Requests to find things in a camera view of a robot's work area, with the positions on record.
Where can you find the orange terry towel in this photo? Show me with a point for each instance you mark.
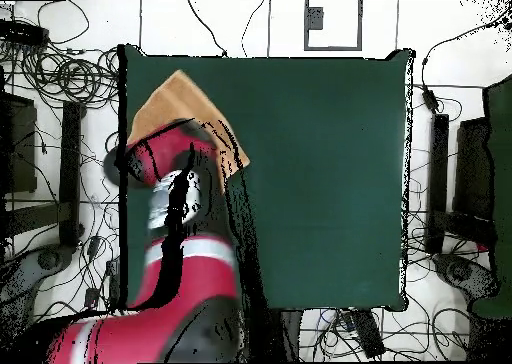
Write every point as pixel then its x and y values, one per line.
pixel 176 100

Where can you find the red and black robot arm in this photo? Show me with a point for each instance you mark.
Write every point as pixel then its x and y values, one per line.
pixel 188 276

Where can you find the dark green table cloth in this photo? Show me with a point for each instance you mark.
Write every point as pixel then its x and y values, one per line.
pixel 320 180

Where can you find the black power strip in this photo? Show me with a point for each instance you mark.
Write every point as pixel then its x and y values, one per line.
pixel 368 332
pixel 24 34
pixel 114 284

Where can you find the black power adapter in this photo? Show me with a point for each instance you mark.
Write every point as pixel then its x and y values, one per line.
pixel 94 246
pixel 430 100
pixel 91 297

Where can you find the black stand bar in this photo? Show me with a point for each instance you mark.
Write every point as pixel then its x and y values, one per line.
pixel 438 180
pixel 70 172

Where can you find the dark grey block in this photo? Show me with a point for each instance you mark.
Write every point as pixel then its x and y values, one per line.
pixel 316 20

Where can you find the black furniture panel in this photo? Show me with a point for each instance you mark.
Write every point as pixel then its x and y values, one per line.
pixel 20 148
pixel 472 168

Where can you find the green hanging cloth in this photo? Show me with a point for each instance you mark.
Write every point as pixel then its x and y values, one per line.
pixel 502 180

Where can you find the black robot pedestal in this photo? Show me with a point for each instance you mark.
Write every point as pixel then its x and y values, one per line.
pixel 290 336

